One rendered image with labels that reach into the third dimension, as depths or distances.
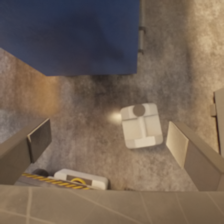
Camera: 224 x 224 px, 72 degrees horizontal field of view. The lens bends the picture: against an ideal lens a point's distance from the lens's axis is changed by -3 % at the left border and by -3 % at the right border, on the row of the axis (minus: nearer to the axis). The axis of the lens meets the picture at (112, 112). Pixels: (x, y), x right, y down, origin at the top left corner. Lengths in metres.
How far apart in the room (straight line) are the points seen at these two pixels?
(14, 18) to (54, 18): 0.10
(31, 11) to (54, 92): 0.65
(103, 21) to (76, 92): 0.60
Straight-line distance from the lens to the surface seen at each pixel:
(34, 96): 1.10
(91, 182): 0.82
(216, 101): 0.91
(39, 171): 0.94
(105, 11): 0.42
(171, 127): 0.16
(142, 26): 0.55
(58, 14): 0.45
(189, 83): 0.97
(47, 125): 0.17
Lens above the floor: 0.89
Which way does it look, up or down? 80 degrees down
